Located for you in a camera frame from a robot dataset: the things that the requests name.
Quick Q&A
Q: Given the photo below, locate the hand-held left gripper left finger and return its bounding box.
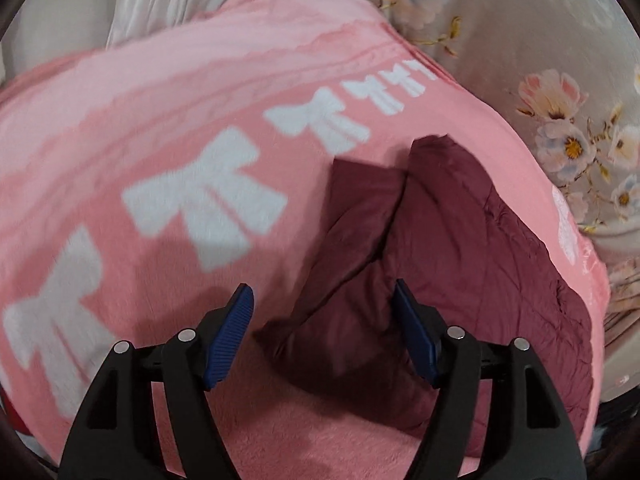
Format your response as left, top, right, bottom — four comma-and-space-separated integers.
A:
59, 284, 255, 480

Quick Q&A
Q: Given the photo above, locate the maroon puffer jacket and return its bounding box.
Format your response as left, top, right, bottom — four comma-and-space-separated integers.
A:
255, 135, 594, 451

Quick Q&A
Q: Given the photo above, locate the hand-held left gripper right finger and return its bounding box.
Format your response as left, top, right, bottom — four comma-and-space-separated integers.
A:
390, 280, 587, 480

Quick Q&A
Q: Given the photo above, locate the pink blanket with white bows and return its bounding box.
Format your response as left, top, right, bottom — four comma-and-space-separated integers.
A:
0, 0, 611, 480

